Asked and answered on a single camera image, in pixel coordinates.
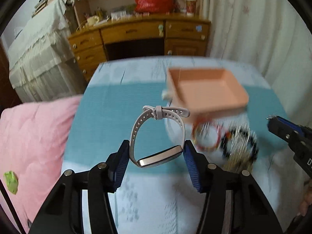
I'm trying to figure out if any black bead bracelet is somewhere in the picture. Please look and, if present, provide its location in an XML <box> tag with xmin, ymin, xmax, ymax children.
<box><xmin>220</xmin><ymin>126</ymin><xmax>259</xmax><ymax>163</ymax></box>

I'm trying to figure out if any red string bracelet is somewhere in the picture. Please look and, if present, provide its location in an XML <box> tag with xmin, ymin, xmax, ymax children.
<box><xmin>191</xmin><ymin>117</ymin><xmax>226</xmax><ymax>152</ymax></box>

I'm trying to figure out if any white strap smart watch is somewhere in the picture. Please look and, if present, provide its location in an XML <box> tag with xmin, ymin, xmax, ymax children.
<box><xmin>129</xmin><ymin>105</ymin><xmax>190</xmax><ymax>168</ymax></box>

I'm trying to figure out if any green paper scrap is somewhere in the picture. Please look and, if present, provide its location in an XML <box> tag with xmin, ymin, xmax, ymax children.
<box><xmin>3</xmin><ymin>171</ymin><xmax>19</xmax><ymax>194</ymax></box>

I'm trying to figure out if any pink quilt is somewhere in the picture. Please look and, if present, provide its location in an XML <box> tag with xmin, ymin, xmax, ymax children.
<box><xmin>1</xmin><ymin>95</ymin><xmax>82</xmax><ymax>232</ymax></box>

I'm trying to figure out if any peach pink tray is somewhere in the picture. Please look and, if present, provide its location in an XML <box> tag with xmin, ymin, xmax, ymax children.
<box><xmin>167</xmin><ymin>67</ymin><xmax>249</xmax><ymax>124</ymax></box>

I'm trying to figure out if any white curtain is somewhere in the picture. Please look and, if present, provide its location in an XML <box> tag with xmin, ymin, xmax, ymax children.
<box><xmin>197</xmin><ymin>0</ymin><xmax>311</xmax><ymax>126</ymax></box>

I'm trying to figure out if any white lace covered furniture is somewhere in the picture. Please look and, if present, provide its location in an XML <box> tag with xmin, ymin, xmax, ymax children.
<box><xmin>7</xmin><ymin>0</ymin><xmax>87</xmax><ymax>103</ymax></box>

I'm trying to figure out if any wooden desk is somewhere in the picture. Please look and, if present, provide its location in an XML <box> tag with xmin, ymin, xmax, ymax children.
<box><xmin>68</xmin><ymin>13</ymin><xmax>212</xmax><ymax>81</ymax></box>

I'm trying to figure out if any red patterned paper cup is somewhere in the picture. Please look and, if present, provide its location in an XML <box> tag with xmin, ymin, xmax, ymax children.
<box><xmin>186</xmin><ymin>0</ymin><xmax>196</xmax><ymax>16</ymax></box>

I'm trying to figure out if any gold chain necklace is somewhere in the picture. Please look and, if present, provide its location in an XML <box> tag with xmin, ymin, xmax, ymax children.
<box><xmin>222</xmin><ymin>136</ymin><xmax>257</xmax><ymax>173</ymax></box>

